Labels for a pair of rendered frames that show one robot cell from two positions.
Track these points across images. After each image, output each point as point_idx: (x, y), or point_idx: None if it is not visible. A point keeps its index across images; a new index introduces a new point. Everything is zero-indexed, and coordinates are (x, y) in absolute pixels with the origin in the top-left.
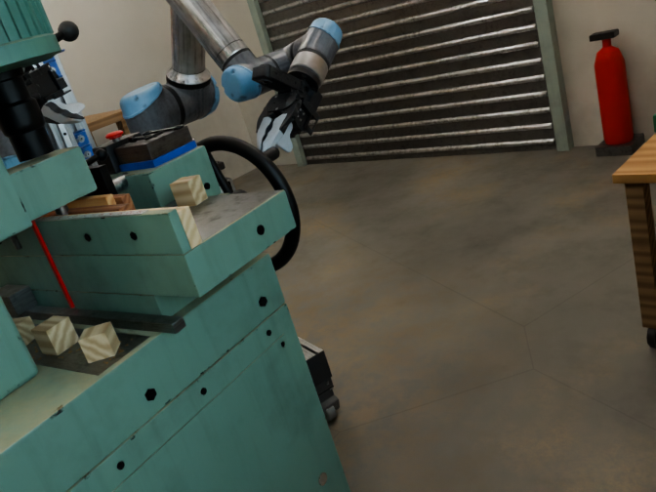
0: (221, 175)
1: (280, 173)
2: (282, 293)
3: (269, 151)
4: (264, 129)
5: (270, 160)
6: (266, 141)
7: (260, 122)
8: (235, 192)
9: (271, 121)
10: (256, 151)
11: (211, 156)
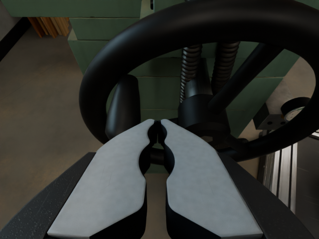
0: (228, 81)
1: (79, 91)
2: (80, 70)
3: (112, 103)
4: (184, 158)
5: (86, 74)
6: (142, 122)
7: (253, 198)
8: (203, 110)
9: (166, 200)
10: (104, 46)
11: (257, 49)
